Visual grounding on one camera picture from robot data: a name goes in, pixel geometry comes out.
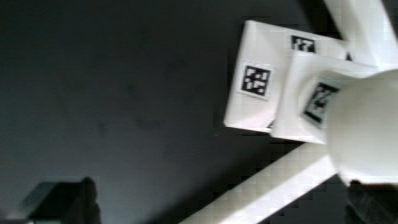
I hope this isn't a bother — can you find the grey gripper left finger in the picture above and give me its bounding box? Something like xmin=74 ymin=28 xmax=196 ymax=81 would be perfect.
xmin=0 ymin=177 xmax=102 ymax=224

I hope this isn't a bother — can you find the white lamp bulb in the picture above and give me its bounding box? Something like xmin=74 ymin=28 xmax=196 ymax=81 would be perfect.
xmin=299 ymin=69 xmax=398 ymax=186

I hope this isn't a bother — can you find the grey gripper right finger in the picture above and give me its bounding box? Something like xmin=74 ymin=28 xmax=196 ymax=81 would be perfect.
xmin=346 ymin=181 xmax=398 ymax=224

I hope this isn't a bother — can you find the white U-shaped frame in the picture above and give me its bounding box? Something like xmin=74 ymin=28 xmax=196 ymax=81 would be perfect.
xmin=182 ymin=0 xmax=398 ymax=224

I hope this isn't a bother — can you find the white lamp base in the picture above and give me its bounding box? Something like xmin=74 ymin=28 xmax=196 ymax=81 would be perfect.
xmin=225 ymin=21 xmax=378 ymax=144

